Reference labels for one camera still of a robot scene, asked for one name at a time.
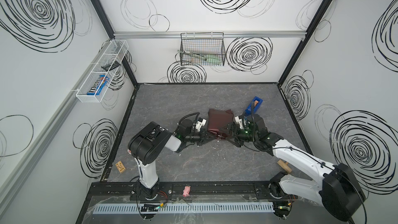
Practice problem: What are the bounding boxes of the metal tongs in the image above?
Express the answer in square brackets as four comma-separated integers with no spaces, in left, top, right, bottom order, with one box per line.
[177,50,207,61]

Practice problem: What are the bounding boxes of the white wire wall shelf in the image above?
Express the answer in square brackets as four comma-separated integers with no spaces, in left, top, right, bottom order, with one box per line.
[76,39,129,103]

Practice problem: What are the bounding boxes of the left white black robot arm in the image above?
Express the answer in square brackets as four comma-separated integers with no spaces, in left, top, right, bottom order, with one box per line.
[127,112,216,199]

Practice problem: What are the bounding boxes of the red wrapping paper sheet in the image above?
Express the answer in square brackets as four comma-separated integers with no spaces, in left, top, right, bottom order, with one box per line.
[207,109,234,140]

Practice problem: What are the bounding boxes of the green item in basket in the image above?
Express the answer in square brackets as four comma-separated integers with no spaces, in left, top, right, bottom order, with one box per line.
[205,54,224,66]

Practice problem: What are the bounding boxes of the small pink pig figure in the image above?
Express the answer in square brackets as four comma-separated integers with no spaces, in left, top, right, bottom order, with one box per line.
[182,186,191,198]

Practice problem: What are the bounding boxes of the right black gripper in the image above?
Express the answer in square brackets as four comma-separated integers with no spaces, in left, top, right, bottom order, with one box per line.
[217,122,257,146]

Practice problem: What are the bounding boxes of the blue candy packet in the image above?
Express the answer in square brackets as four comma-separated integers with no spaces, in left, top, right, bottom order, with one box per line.
[87,75,109,96]

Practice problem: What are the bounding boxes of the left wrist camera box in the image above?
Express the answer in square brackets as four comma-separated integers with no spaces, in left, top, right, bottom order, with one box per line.
[195,118,207,132]

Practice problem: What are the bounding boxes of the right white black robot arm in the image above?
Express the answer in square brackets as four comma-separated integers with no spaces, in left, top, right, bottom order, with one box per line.
[220,113,366,223]

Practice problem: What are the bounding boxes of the wooden mallet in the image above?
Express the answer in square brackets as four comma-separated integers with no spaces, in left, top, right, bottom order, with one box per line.
[277,160,292,174]

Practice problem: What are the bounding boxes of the black wire wall basket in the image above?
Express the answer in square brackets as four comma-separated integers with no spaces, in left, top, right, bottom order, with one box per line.
[178,32,227,66]

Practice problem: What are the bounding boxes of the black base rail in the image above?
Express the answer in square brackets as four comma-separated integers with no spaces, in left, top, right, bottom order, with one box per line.
[88,180,340,201]

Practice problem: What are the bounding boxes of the grey slotted cable duct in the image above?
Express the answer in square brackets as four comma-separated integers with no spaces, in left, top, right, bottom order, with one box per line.
[92,202,275,215]

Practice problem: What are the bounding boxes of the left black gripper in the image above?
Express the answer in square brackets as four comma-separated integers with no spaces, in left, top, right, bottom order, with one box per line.
[184,129,215,146]

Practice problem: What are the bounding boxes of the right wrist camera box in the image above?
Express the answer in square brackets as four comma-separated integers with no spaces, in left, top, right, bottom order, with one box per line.
[234,116,247,129]

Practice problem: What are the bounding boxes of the blue tape dispenser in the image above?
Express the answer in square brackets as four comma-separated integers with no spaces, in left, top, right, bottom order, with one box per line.
[244,96,263,116]

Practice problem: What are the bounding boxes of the wooden stamped tile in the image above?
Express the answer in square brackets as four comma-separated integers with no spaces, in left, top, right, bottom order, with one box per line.
[115,161,126,173]

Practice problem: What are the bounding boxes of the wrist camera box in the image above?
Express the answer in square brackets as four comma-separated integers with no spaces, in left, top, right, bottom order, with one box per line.
[195,118,207,132]
[234,116,247,129]

